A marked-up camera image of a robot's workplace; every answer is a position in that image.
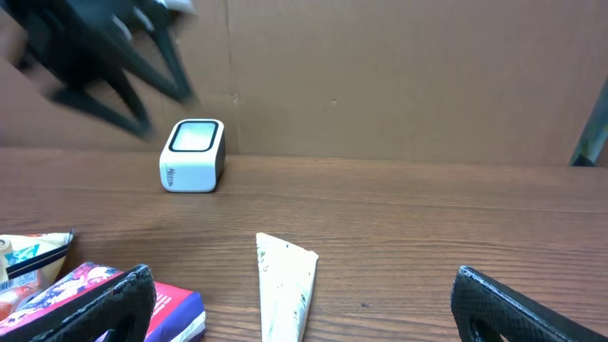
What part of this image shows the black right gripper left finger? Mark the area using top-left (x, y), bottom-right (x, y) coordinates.
top-left (1, 264), bottom-right (156, 342)

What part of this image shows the red purple Carefree pad pack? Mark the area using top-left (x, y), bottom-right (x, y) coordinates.
top-left (1, 262), bottom-right (206, 342)

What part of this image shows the dark metal frame post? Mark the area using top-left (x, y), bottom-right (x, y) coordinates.
top-left (570, 82), bottom-right (607, 167)

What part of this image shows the white barcode scanner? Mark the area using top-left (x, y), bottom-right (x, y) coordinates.
top-left (159, 119), bottom-right (226, 193)

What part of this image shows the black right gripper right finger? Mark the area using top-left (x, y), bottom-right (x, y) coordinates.
top-left (450, 266), bottom-right (607, 342)

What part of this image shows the yellow snack bag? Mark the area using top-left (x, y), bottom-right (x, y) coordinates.
top-left (1, 229), bottom-right (75, 285)

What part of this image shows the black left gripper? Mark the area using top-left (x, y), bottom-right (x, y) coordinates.
top-left (1, 0), bottom-right (194, 139)

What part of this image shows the white tube with gold cap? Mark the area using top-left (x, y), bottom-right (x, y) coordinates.
top-left (256, 233), bottom-right (318, 342)

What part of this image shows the small orange white box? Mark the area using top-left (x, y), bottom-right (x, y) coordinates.
top-left (0, 279), bottom-right (42, 319)

